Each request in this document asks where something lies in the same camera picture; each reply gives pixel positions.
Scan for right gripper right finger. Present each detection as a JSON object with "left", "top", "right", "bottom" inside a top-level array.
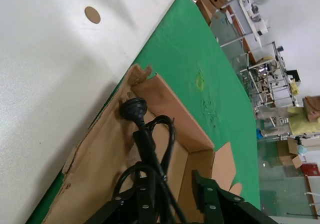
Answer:
[{"left": 191, "top": 169, "right": 274, "bottom": 224}]

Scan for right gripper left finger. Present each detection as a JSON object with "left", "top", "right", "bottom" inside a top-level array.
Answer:
[{"left": 82, "top": 170, "right": 161, "bottom": 224}]

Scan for black power cable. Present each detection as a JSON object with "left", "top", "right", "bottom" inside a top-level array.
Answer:
[{"left": 114, "top": 97, "right": 189, "bottom": 224}]

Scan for brown cardboard box torn rim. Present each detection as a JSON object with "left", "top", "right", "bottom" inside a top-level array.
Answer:
[{"left": 41, "top": 63, "right": 243, "bottom": 224}]

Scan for cardboard box with printed side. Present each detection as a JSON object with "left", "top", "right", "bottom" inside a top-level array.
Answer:
[{"left": 303, "top": 95, "right": 320, "bottom": 123}]

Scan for red bin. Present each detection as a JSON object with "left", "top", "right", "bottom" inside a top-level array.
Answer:
[{"left": 299, "top": 163, "right": 320, "bottom": 177}]

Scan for yellow bag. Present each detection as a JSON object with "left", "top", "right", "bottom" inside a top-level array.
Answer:
[{"left": 289, "top": 80, "right": 301, "bottom": 95}]

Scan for plain brown carton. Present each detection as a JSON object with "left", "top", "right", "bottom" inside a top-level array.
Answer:
[{"left": 196, "top": 0, "right": 214, "bottom": 26}]

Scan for white work table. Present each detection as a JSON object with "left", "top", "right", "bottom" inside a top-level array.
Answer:
[{"left": 236, "top": 0, "right": 273, "bottom": 48}]

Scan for round brown cardboard disc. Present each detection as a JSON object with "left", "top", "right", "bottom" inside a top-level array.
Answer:
[{"left": 84, "top": 6, "right": 102, "bottom": 24}]

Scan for aluminium frame rack table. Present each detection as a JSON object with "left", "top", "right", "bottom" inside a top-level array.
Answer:
[{"left": 239, "top": 41, "right": 301, "bottom": 108}]

